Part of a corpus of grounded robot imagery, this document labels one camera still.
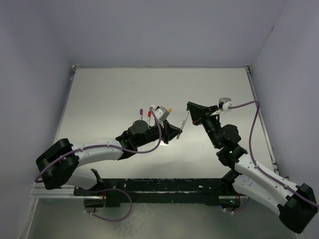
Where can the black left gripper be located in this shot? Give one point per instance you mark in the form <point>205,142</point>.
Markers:
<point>168,131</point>

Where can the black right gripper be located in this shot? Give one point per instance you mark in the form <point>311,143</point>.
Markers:
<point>197,111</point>

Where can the green marker pen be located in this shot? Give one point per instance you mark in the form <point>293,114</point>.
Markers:
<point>183,123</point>

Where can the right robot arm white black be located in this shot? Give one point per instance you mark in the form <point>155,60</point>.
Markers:
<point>294,204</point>

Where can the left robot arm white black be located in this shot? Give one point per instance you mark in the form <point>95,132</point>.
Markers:
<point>62,163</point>

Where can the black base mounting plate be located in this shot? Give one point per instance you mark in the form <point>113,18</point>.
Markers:
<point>207,191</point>

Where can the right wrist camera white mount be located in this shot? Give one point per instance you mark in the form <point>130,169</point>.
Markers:
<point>224,104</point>

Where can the aluminium rail right table edge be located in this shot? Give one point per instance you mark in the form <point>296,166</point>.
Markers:
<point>273,161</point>

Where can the aluminium rail front edge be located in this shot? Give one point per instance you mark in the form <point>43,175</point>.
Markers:
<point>39,191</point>

